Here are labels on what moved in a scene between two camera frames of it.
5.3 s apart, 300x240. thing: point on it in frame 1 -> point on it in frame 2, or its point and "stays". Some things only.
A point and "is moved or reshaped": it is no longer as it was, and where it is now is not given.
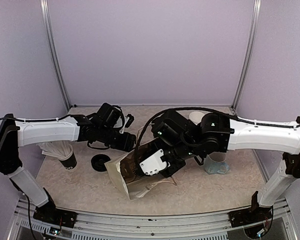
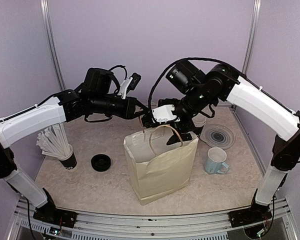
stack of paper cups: [196, 117] stays
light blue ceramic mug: [215, 162] stays
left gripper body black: [125, 144] -> [125, 112]
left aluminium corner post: [50, 38] stays
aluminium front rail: [154, 227] stays
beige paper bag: [136, 189] is moved or reshaped
